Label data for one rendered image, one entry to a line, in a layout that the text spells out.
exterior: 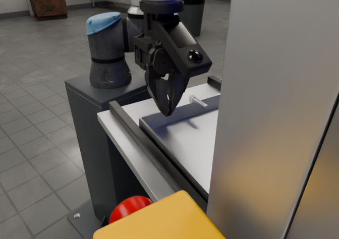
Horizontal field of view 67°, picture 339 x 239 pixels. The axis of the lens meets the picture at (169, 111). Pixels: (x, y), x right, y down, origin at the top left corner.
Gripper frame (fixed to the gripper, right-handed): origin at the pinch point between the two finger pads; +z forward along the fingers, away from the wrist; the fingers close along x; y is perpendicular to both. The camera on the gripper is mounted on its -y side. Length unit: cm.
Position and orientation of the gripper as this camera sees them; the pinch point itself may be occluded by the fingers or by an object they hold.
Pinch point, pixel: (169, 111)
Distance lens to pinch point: 50.8
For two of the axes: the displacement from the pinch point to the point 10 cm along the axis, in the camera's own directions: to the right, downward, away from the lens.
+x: -8.6, 2.7, -4.4
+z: 0.0, 8.6, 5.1
